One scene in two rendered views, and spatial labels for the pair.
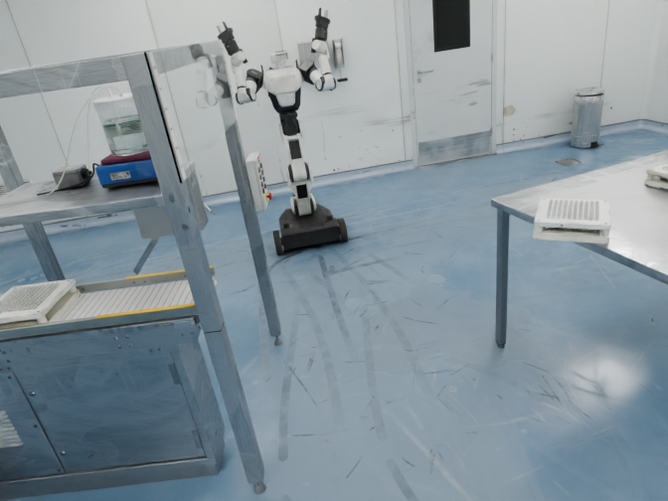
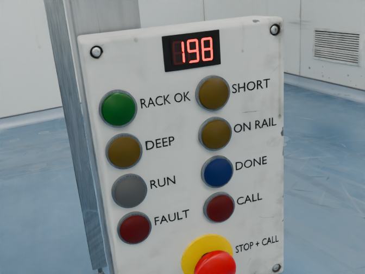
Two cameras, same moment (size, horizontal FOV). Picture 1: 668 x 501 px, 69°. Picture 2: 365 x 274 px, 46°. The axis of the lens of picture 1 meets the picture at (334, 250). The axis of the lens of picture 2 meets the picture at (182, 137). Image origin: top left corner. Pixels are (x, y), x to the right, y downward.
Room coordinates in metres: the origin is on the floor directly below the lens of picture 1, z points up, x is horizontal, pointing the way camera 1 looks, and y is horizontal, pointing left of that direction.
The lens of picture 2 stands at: (2.26, -0.02, 1.12)
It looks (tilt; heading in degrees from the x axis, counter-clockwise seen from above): 20 degrees down; 71
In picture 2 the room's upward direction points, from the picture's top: 5 degrees counter-clockwise
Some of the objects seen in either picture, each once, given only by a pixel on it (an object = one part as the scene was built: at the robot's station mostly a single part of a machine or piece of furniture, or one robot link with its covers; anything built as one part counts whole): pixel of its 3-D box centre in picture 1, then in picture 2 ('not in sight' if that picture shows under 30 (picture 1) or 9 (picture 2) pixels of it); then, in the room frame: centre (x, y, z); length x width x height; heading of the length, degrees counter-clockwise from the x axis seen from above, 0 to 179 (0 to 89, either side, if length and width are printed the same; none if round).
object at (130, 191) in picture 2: not in sight; (130, 192); (2.32, 0.30, 0.96); 0.03 x 0.01 x 0.03; 178
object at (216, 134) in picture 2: not in sight; (215, 134); (2.40, 0.30, 0.99); 0.03 x 0.01 x 0.03; 178
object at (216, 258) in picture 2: not in sight; (209, 262); (2.38, 0.30, 0.87); 0.04 x 0.04 x 0.04; 88
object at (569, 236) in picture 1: (571, 225); not in sight; (1.63, -0.90, 0.83); 0.24 x 0.24 x 0.02; 61
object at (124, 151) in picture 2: not in sight; (124, 151); (2.32, 0.30, 0.99); 0.03 x 0.01 x 0.03; 178
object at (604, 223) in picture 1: (573, 213); not in sight; (1.63, -0.90, 0.88); 0.25 x 0.24 x 0.02; 151
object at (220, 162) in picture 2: not in sight; (218, 172); (2.40, 0.30, 0.96); 0.03 x 0.01 x 0.03; 178
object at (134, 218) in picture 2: not in sight; (134, 229); (2.32, 0.30, 0.92); 0.03 x 0.01 x 0.03; 178
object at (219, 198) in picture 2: not in sight; (220, 208); (2.40, 0.30, 0.92); 0.03 x 0.01 x 0.03; 178
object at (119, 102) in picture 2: not in sight; (118, 109); (2.32, 0.30, 1.03); 0.03 x 0.01 x 0.03; 178
